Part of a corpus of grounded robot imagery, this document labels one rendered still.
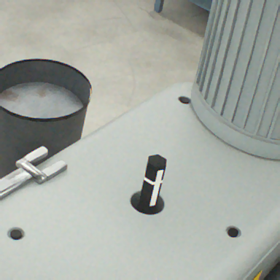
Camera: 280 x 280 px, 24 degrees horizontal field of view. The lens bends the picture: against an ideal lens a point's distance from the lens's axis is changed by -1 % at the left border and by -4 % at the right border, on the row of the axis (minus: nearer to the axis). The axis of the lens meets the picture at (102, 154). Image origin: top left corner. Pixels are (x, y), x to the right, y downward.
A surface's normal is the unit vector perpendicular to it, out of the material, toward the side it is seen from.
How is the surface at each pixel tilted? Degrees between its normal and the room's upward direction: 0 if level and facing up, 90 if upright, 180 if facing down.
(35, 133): 93
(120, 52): 0
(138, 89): 0
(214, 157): 0
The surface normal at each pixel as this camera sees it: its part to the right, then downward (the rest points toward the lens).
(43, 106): 0.12, -0.75
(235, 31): -0.82, 0.29
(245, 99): -0.55, 0.50
